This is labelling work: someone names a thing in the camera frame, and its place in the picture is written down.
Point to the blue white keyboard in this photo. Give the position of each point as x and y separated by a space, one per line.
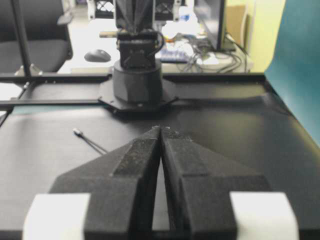
173 56

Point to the black computer monitor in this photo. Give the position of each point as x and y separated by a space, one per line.
211 14

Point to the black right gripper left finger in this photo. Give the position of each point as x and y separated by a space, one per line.
106 198

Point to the black office chair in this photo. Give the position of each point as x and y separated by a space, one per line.
49 43

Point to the black aluminium frame rail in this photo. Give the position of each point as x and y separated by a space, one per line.
98 90

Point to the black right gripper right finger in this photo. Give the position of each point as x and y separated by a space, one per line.
216 198

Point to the clear plastic bottle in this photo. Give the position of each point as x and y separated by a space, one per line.
184 13

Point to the black vertical frame post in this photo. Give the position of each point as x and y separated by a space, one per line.
21 35

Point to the teal backdrop board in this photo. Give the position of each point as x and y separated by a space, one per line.
294 72

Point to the brown cardboard box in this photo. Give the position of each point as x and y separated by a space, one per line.
236 23

